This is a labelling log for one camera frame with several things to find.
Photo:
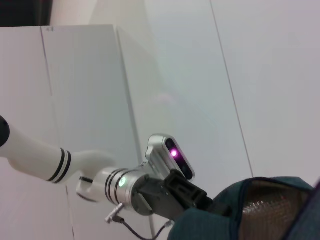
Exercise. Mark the dark teal insulated lunch bag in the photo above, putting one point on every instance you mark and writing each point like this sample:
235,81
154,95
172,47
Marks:
205,225

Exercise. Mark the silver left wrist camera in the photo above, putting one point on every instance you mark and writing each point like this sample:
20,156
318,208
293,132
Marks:
160,152

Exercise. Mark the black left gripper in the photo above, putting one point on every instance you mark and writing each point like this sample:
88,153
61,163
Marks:
170,197

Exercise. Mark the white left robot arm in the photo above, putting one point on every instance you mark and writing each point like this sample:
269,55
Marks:
37,160

